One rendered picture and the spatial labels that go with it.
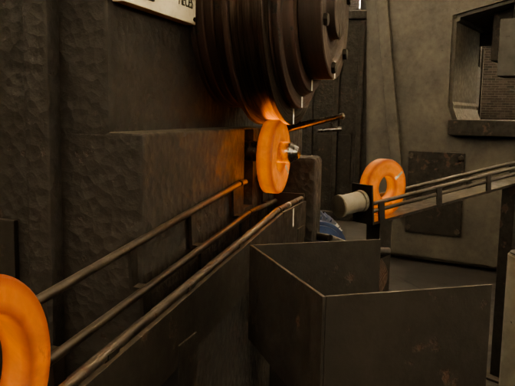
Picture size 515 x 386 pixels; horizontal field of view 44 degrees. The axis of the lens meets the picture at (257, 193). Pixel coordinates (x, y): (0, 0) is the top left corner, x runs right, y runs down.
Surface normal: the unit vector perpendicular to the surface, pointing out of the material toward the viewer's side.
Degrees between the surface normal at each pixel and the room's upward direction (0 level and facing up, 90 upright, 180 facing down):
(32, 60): 90
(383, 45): 90
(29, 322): 90
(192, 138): 90
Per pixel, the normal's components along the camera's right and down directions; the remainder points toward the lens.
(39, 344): 0.96, 0.05
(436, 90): -0.53, 0.10
